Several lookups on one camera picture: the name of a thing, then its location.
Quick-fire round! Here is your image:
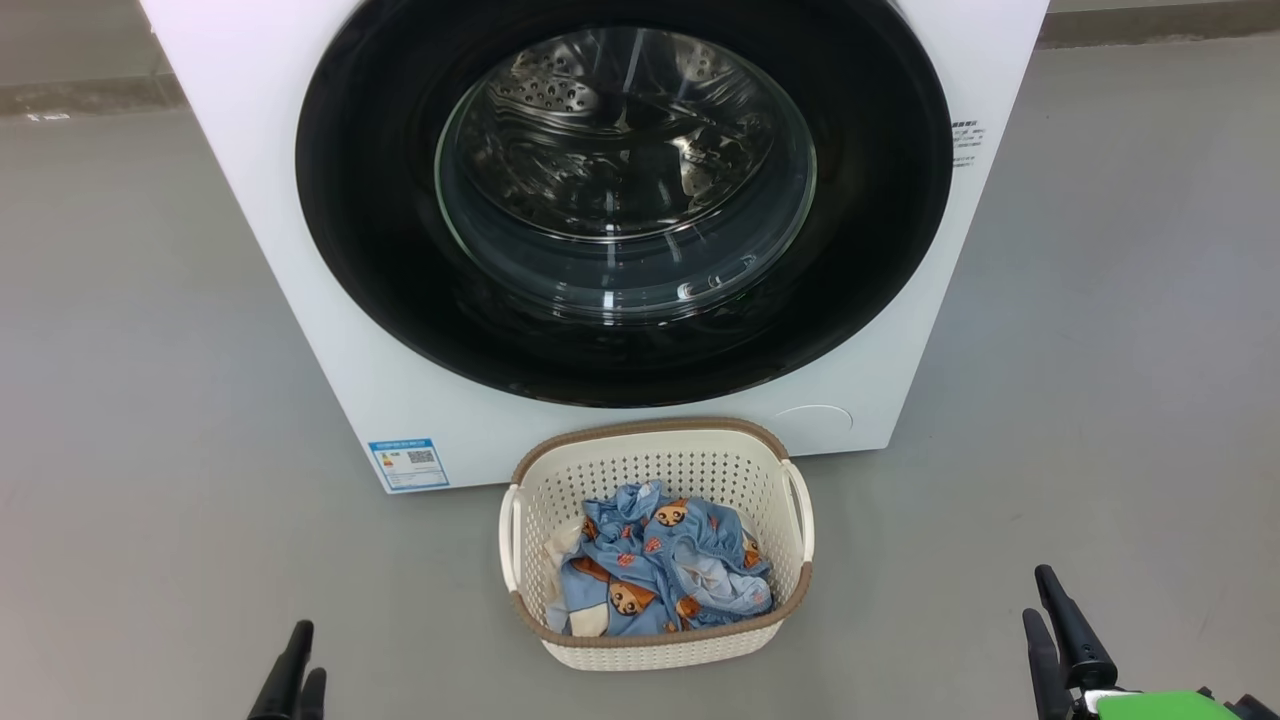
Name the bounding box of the blue white energy label sticker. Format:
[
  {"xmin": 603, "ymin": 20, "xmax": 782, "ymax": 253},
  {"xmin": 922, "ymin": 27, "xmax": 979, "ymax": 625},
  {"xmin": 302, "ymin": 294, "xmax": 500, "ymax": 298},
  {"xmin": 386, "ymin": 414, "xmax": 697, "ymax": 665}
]
[{"xmin": 367, "ymin": 437, "xmax": 450, "ymax": 492}]

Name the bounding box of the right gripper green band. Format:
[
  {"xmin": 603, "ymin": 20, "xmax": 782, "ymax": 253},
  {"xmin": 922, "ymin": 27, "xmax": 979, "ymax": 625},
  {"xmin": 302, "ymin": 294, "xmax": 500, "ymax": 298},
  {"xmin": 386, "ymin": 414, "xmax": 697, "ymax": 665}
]
[{"xmin": 1022, "ymin": 565, "xmax": 1280, "ymax": 720}]

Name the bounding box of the cream perforated laundry basket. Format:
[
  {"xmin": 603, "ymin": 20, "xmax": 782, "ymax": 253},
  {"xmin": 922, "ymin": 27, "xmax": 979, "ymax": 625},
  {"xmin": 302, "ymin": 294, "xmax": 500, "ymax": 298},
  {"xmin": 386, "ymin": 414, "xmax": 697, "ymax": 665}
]
[{"xmin": 498, "ymin": 417, "xmax": 816, "ymax": 672}]

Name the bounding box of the white front-load washing machine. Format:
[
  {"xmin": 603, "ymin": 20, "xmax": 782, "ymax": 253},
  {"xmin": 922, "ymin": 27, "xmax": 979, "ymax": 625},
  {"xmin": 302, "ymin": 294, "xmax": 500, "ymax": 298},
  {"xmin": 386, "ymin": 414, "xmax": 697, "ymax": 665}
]
[{"xmin": 138, "ymin": 0, "xmax": 1051, "ymax": 496}]

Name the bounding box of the round white filter cover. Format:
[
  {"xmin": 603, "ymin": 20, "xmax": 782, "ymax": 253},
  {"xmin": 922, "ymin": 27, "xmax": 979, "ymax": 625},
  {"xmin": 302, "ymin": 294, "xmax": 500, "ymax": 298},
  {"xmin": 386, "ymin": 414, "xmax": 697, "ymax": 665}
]
[{"xmin": 770, "ymin": 404, "xmax": 854, "ymax": 446}]

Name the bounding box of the blue bear print cream garment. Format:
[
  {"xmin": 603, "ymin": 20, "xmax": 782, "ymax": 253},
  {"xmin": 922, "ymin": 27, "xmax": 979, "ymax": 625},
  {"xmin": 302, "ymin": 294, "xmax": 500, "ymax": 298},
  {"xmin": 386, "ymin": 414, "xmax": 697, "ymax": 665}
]
[{"xmin": 545, "ymin": 530, "xmax": 701, "ymax": 639}]

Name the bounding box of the round black glass washer door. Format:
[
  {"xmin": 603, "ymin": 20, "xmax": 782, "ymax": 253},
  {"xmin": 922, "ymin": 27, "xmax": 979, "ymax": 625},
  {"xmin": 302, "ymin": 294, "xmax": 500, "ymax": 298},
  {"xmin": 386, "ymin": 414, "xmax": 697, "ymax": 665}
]
[{"xmin": 295, "ymin": 0, "xmax": 954, "ymax": 409}]

